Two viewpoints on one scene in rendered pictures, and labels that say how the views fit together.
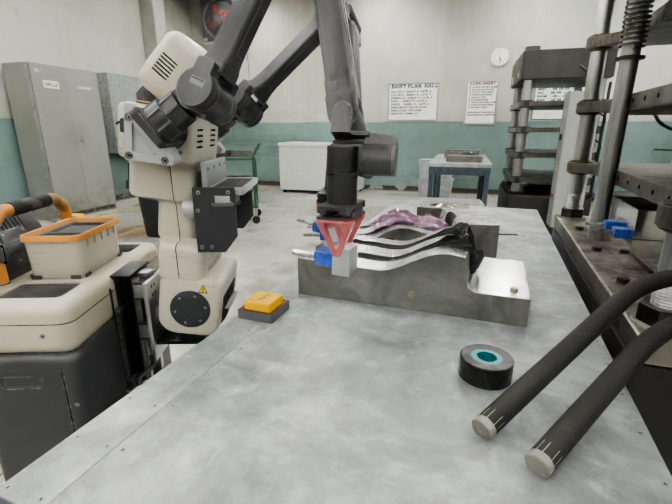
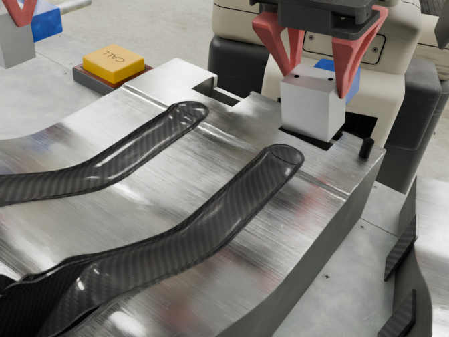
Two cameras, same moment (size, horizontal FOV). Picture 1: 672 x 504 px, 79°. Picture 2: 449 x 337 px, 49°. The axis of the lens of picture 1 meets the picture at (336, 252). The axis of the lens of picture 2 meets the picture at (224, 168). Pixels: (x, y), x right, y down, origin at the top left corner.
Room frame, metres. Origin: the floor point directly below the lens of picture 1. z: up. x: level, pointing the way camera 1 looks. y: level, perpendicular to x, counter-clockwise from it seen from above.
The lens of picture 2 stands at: (1.08, -0.42, 1.16)
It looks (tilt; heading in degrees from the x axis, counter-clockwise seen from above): 39 degrees down; 100
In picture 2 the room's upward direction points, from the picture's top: 8 degrees clockwise
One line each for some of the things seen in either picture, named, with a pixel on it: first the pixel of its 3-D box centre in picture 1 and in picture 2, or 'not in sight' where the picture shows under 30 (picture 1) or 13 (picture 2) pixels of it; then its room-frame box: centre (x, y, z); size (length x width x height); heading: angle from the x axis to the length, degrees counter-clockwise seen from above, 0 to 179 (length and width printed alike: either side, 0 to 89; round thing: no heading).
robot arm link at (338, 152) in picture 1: (345, 159); not in sight; (0.77, -0.02, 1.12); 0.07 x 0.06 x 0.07; 76
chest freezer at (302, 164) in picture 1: (322, 167); not in sight; (8.08, 0.25, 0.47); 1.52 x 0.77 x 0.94; 73
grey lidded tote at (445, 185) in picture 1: (435, 187); not in sight; (7.46, -1.80, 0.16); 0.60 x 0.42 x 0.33; 69
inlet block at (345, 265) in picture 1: (322, 255); (40, 16); (0.78, 0.03, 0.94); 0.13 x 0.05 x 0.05; 69
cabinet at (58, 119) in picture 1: (67, 144); not in sight; (5.88, 3.72, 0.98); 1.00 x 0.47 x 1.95; 163
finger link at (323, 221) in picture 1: (339, 231); not in sight; (0.76, -0.01, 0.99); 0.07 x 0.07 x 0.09; 70
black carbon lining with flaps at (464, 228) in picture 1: (409, 241); (117, 194); (0.96, -0.18, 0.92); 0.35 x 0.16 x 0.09; 70
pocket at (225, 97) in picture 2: not in sight; (221, 104); (0.98, 0.04, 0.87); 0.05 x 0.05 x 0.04; 70
